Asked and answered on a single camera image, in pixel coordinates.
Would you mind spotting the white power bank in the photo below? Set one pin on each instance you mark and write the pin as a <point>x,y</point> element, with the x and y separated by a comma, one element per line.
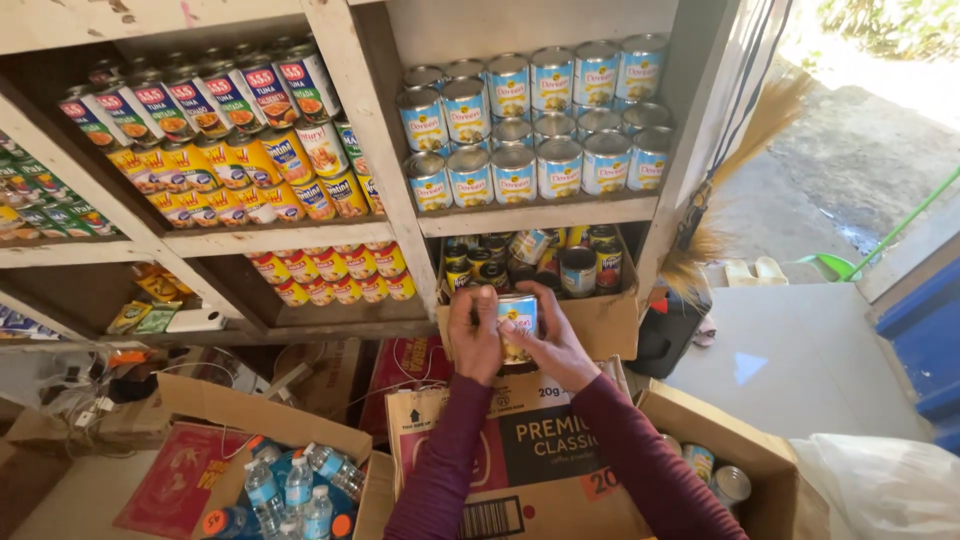
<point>195,321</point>

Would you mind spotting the stack of green packets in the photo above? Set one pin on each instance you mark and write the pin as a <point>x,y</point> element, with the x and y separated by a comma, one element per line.
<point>45,195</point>

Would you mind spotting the person's left hand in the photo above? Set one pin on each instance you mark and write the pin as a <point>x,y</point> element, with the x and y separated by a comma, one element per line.
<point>474,345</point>

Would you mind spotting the stack of light blue cans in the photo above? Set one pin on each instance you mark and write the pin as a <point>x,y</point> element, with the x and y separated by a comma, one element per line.
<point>536,127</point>

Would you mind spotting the silver top can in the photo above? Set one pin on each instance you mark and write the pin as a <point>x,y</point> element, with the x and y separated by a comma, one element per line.
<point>729,486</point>

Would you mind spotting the coffee print cardboard carton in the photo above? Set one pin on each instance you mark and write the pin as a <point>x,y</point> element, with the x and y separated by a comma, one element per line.
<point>540,457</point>

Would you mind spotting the light blue milk can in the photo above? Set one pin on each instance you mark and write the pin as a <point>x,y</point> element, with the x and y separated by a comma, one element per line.
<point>517,309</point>

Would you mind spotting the group of mixed small cans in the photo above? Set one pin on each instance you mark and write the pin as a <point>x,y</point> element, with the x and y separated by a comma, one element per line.
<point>577,262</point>

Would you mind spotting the orange yellow packets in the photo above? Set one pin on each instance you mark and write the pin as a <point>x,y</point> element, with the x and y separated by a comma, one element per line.
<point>159,283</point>

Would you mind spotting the cardboard box of mixed cans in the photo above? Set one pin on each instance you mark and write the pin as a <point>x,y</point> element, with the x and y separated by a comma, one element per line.
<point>600,322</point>

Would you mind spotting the straw broom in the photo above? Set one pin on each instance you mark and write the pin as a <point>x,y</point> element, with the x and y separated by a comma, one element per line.
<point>750,135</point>

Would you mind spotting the large open cardboard box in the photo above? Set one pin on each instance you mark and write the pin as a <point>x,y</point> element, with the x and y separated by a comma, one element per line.
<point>735,450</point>

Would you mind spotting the stack of yellow sardine cans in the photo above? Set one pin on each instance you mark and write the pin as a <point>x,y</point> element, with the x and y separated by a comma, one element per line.
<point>247,176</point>

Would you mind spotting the open brown cardboard box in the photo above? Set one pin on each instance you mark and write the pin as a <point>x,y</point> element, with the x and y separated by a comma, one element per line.
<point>255,416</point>

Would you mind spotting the white plastic bag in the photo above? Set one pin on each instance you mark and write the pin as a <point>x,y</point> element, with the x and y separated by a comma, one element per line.
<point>877,487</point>

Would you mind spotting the flat worn cardboard box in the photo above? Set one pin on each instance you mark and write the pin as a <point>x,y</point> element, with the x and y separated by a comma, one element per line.
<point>112,431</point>

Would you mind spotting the red cardboard carton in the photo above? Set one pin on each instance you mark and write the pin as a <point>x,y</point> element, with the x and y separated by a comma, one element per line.
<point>401,375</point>

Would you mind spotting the person's right hand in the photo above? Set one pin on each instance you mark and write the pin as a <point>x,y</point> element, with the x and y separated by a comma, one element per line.
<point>559,352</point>

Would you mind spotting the row of blue tuna cans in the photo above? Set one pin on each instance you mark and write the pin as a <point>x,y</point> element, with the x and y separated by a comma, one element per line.
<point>202,101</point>

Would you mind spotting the blue plastic bin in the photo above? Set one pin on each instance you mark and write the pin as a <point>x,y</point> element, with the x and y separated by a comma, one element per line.
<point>926,345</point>

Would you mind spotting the partly hidden can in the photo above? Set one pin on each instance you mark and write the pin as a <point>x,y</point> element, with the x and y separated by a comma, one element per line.
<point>671,442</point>

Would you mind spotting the stack of red yellow cans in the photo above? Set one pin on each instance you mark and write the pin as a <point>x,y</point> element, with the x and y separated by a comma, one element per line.
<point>337,274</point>

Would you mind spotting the red printed packet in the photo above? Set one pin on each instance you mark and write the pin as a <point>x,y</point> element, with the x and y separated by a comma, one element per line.
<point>176,480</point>

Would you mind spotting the pack of small water bottles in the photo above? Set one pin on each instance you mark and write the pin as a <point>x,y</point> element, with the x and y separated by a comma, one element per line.
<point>296,491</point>

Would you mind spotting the light blue labelled can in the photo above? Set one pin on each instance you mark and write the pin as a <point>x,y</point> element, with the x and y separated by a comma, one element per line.
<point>699,461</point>

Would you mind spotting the white wooden shelf unit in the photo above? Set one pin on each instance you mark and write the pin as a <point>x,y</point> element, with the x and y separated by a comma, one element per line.
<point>390,150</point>

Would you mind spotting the plain brown cardboard box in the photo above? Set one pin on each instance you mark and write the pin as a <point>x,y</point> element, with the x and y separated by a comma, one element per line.
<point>322,375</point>

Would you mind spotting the pair of beige slippers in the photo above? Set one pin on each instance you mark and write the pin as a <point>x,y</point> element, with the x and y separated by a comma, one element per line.
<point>756,271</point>

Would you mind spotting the green yellow sachets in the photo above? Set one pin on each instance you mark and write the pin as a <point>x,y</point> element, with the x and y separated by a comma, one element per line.
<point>142,317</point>

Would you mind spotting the black plastic container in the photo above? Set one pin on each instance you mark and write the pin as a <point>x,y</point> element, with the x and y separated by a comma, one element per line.
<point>664,337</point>

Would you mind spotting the blue white packets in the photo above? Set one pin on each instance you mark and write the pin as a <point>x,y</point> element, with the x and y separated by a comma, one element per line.
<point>26,324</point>

